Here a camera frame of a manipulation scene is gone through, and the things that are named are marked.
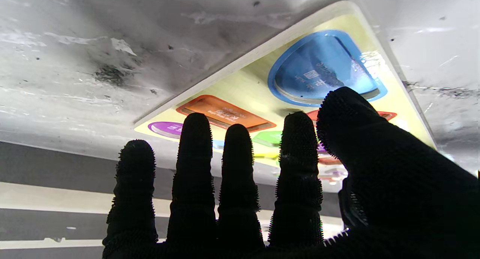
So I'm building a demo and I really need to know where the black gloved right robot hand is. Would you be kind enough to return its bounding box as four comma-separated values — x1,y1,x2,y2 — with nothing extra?
102,87,480,259

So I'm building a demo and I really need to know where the yellow wooden shape puzzle board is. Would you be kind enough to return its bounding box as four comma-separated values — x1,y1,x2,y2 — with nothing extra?
133,0,437,188

